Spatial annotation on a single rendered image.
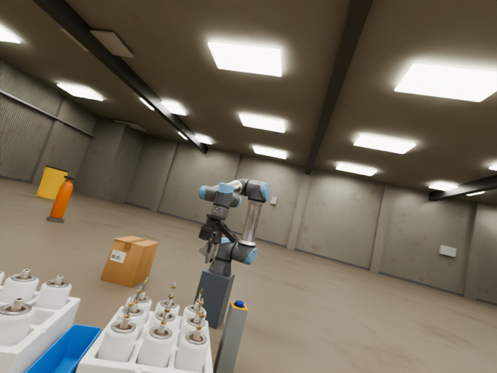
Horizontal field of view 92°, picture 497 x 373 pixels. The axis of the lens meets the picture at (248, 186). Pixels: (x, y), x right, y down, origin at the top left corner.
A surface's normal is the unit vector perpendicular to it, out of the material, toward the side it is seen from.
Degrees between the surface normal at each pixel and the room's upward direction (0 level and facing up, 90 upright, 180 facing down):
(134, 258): 90
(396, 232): 90
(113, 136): 90
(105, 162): 90
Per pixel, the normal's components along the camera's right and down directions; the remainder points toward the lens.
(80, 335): 0.23, -0.11
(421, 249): -0.17, -0.18
